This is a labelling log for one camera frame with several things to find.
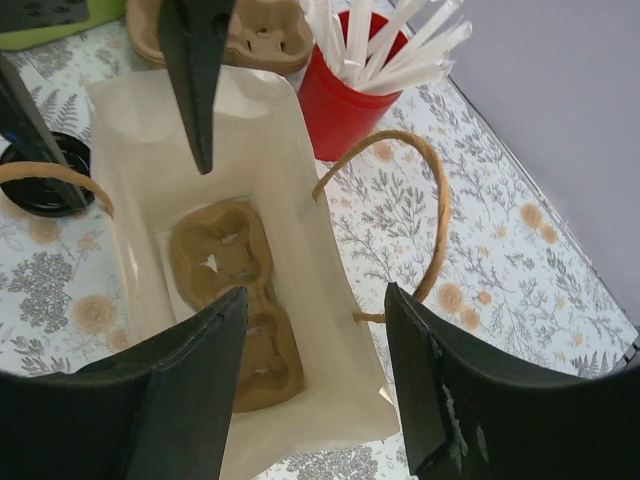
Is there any green plastic basket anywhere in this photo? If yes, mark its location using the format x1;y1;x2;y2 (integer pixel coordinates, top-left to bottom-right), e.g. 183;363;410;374
1;0;126;51

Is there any brown cardboard cup carrier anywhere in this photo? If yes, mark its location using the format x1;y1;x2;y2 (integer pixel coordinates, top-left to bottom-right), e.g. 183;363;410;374
168;197;306;414

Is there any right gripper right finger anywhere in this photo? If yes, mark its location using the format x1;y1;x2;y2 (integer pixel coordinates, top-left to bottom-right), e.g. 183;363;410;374
385;284;639;479

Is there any red cup holder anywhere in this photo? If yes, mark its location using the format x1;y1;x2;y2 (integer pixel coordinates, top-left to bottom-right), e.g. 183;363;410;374
296;10;410;162

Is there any spare black cup lid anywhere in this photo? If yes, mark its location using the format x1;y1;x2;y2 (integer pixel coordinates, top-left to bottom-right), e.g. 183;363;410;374
1;132;95;218

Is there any floral table mat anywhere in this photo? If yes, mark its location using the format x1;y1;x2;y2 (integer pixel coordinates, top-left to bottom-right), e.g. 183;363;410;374
0;19;640;480

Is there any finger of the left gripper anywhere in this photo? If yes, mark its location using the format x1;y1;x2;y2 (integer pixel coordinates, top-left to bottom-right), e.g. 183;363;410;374
158;0;235;175
1;57;84;207

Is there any brown paper bag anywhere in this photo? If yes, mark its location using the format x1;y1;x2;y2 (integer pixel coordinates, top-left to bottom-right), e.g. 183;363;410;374
0;67;449;471

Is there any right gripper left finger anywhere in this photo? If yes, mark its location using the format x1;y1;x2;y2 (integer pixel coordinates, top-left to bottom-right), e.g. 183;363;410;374
1;287;248;479

